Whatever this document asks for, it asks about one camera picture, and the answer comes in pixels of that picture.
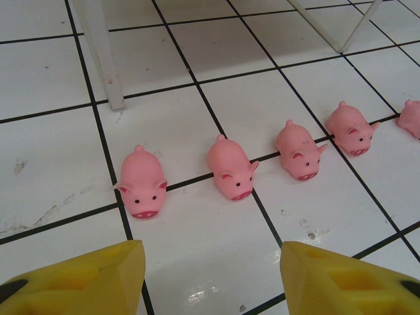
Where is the pink plastic toy pig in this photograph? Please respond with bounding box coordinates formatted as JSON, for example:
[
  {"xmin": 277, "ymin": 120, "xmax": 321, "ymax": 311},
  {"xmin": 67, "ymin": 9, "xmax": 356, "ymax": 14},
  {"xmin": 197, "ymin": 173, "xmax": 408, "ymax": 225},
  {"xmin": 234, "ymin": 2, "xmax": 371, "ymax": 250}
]
[
  {"xmin": 325, "ymin": 100, "xmax": 382, "ymax": 157},
  {"xmin": 207, "ymin": 134, "xmax": 261, "ymax": 202},
  {"xmin": 396, "ymin": 99, "xmax": 420, "ymax": 140},
  {"xmin": 274, "ymin": 119, "xmax": 329, "ymax": 181},
  {"xmin": 114, "ymin": 144, "xmax": 169, "ymax": 220}
]

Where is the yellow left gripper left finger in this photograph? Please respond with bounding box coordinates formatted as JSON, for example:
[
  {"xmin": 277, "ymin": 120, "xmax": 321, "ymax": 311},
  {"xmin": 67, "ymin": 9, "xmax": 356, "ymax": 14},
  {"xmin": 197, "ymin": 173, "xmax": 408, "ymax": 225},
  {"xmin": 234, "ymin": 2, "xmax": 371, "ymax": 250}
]
[{"xmin": 0, "ymin": 240, "xmax": 146, "ymax": 315}]

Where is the wooden shelf with white frame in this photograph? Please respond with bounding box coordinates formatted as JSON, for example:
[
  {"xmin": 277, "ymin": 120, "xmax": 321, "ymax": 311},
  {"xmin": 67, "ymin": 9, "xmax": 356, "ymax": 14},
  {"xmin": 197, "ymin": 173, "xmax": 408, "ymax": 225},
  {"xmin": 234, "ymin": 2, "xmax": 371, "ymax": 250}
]
[{"xmin": 68, "ymin": 0, "xmax": 383, "ymax": 111}]

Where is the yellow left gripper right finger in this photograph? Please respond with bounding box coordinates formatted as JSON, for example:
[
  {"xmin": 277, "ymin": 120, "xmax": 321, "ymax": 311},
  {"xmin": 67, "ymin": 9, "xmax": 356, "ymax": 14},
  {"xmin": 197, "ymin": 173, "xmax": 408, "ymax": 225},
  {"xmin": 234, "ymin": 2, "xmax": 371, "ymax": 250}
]
[{"xmin": 281, "ymin": 241, "xmax": 420, "ymax": 315}]

